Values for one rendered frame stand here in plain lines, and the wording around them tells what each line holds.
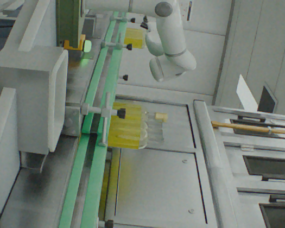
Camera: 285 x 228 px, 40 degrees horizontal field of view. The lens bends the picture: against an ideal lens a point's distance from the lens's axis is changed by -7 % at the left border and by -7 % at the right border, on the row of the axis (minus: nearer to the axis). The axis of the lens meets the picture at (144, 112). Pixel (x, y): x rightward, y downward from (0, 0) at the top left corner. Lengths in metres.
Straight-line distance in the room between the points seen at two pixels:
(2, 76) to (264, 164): 1.14
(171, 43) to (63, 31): 0.37
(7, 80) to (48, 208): 0.31
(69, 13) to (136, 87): 6.38
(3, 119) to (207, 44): 6.67
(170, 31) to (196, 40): 5.98
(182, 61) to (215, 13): 5.83
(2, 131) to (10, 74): 0.14
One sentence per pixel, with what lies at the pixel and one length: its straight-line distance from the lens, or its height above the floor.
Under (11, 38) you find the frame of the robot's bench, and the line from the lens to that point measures 1.15.
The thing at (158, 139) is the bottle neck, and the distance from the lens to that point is 1.33.
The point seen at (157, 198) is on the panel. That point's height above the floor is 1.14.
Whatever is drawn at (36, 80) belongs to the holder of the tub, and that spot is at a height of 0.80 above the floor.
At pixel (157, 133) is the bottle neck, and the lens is 1.38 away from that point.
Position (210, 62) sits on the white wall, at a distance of 7.54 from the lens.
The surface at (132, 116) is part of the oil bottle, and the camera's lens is 1.40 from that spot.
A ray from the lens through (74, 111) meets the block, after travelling 1.15.
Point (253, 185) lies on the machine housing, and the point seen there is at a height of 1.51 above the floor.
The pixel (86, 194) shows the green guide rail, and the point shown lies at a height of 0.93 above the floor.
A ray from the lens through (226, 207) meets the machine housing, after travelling 1.33.
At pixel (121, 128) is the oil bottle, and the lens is 1.32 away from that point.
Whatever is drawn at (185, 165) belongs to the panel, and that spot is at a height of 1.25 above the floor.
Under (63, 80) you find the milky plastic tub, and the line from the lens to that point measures 1.09.
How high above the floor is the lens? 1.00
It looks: 3 degrees up
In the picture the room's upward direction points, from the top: 97 degrees clockwise
